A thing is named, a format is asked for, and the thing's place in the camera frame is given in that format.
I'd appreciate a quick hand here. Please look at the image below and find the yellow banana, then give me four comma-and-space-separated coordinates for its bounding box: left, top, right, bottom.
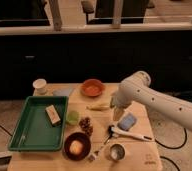
86, 106, 109, 111

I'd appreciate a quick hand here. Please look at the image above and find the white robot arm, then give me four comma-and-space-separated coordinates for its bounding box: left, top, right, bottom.
110, 71, 192, 132

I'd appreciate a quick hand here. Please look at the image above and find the blue sponge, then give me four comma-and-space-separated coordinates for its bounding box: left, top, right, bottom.
117, 113, 137, 131

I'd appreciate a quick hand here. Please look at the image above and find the brown grape bunch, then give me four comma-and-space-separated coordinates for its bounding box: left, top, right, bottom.
79, 117, 93, 136

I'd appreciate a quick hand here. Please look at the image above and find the orange bowl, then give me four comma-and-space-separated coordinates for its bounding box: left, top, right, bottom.
80, 79, 105, 97

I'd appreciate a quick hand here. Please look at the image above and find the small metal cup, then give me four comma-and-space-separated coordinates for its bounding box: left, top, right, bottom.
110, 144, 125, 161

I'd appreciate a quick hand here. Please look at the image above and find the small green cup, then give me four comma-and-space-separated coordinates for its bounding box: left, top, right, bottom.
66, 111, 79, 125

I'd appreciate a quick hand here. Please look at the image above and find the metal fork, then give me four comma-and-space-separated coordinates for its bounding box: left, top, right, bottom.
88, 136, 111, 162

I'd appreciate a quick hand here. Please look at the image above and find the dark brown plate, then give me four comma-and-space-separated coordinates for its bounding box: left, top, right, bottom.
64, 132, 91, 161

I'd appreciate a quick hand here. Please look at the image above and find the yellow round fruit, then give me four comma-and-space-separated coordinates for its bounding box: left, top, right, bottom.
69, 140, 83, 155

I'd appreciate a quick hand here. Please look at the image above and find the grey cloth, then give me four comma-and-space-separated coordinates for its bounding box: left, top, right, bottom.
52, 88, 74, 97

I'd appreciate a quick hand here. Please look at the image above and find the wooden block in tray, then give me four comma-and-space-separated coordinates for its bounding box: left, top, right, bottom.
45, 105, 61, 125

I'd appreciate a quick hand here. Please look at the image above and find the white paper cup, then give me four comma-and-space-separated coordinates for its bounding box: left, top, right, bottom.
33, 79, 47, 95

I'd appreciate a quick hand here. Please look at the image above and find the green plastic tray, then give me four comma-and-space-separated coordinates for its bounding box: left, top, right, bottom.
8, 96, 68, 152

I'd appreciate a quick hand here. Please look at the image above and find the white handled dish brush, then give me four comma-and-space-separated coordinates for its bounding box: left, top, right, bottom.
108, 125, 152, 141

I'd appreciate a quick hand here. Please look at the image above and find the black cable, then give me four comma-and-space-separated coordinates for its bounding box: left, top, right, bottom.
154, 128, 189, 171

